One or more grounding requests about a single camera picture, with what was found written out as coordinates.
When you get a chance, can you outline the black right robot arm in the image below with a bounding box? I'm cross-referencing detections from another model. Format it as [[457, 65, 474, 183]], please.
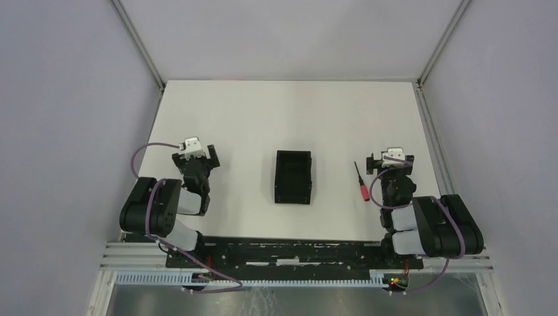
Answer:
[[366, 148, 484, 259]]

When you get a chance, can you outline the purple cable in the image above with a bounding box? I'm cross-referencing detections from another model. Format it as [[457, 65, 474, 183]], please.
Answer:
[[368, 155, 467, 296], [131, 142, 243, 295]]

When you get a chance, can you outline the aluminium frame rail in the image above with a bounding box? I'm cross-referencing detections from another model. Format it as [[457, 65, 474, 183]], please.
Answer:
[[101, 242, 494, 273]]

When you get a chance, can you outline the red handled screwdriver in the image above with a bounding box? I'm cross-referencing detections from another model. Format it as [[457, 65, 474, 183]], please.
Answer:
[[353, 161, 370, 201]]

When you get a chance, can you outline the black plastic bin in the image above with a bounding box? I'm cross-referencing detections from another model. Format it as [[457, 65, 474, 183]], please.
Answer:
[[274, 150, 313, 205]]

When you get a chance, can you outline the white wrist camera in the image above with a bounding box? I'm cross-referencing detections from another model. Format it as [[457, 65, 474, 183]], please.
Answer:
[[179, 136, 206, 160], [380, 147, 407, 168]]

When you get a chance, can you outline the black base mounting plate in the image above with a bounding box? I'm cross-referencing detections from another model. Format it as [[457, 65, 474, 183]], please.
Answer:
[[192, 236, 424, 281]]

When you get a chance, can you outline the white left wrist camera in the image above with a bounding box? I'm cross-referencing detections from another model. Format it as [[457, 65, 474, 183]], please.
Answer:
[[179, 136, 206, 160]]

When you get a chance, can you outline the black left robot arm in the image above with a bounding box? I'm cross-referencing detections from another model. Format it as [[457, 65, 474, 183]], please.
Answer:
[[119, 138, 220, 251]]

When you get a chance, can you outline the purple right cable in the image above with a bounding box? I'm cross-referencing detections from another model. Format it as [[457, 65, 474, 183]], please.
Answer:
[[368, 155, 467, 296]]

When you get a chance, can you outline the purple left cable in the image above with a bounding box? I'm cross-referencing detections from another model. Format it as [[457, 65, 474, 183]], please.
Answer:
[[131, 142, 243, 295]]

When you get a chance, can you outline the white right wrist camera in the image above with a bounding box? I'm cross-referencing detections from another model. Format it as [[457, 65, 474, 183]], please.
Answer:
[[380, 147, 407, 168]]

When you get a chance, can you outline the grey slotted cable duct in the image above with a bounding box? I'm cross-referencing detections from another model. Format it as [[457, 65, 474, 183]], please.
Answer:
[[114, 271, 400, 289]]

